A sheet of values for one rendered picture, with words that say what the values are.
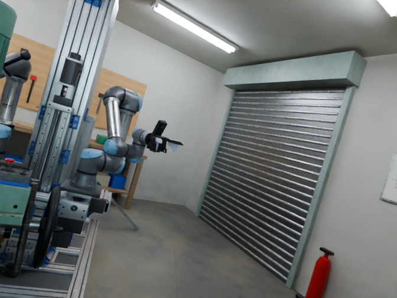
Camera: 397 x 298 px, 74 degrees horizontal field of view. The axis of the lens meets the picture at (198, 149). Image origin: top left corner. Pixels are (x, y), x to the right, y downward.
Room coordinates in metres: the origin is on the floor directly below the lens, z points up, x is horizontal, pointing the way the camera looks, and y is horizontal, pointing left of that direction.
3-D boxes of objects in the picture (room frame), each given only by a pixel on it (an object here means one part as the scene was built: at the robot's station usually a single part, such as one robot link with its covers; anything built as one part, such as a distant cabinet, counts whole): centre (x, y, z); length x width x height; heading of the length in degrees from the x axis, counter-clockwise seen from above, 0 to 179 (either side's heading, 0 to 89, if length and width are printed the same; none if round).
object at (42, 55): (3.88, 1.97, 1.50); 2.00 x 0.04 x 0.90; 122
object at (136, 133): (1.48, 0.33, 1.21); 0.11 x 0.08 x 0.09; 43
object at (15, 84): (1.55, 1.15, 1.19); 0.15 x 0.12 x 0.55; 32
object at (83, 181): (1.58, 0.61, 0.87); 0.15 x 0.15 x 0.10
